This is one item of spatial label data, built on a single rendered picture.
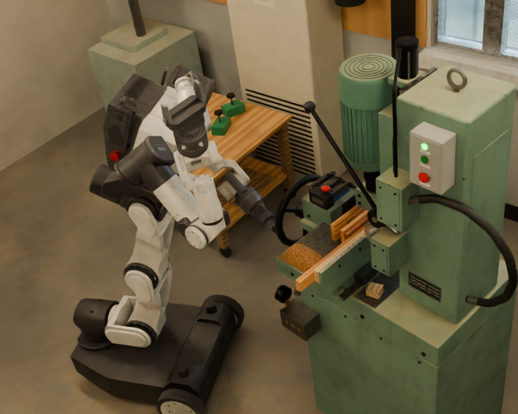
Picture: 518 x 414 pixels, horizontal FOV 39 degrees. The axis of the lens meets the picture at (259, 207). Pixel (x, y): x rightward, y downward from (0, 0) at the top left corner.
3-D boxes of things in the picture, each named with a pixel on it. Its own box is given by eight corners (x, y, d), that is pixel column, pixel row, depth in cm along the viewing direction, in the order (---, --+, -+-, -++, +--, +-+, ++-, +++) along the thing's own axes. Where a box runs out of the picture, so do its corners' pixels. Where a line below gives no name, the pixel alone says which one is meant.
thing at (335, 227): (367, 210, 251) (367, 195, 247) (372, 213, 250) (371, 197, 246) (331, 239, 242) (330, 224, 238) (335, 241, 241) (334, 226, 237)
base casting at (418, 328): (380, 218, 276) (379, 200, 271) (518, 287, 241) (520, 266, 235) (298, 284, 255) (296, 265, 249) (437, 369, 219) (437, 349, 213)
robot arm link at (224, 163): (233, 196, 283) (210, 170, 283) (250, 181, 284) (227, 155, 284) (233, 195, 276) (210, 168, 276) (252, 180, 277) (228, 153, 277)
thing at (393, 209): (394, 206, 212) (393, 164, 203) (419, 218, 207) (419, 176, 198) (375, 221, 208) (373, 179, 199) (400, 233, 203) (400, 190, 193)
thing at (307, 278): (407, 200, 253) (407, 190, 251) (412, 202, 252) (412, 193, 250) (296, 289, 226) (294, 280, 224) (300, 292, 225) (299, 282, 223)
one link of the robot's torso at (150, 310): (120, 346, 308) (118, 269, 276) (139, 311, 323) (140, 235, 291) (154, 356, 306) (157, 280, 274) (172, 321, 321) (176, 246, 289)
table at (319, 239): (371, 173, 278) (371, 161, 274) (438, 204, 259) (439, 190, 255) (256, 259, 248) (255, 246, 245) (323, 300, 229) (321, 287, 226)
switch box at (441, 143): (423, 171, 196) (423, 120, 186) (455, 184, 189) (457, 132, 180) (409, 181, 193) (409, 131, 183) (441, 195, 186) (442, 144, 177)
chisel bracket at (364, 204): (369, 198, 243) (368, 177, 238) (403, 214, 235) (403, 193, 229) (354, 209, 240) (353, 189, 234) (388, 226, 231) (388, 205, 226)
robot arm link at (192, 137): (154, 112, 188) (163, 143, 198) (177, 133, 184) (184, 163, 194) (192, 87, 193) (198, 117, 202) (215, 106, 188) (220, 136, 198)
